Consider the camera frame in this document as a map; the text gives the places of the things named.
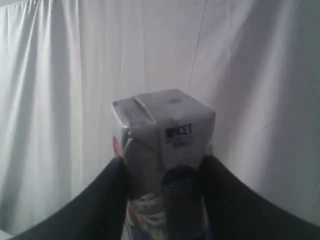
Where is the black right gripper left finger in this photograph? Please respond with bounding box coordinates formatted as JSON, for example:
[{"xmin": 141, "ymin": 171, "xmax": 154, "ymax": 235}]
[{"xmin": 13, "ymin": 157, "xmax": 129, "ymax": 240}]

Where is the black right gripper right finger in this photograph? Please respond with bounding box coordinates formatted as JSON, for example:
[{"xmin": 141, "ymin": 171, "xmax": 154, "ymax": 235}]
[{"xmin": 199, "ymin": 155, "xmax": 320, "ymax": 240}]

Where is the blue white milk carton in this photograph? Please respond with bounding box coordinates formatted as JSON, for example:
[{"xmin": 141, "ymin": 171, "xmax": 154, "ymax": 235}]
[{"xmin": 111, "ymin": 89, "xmax": 216, "ymax": 240}]

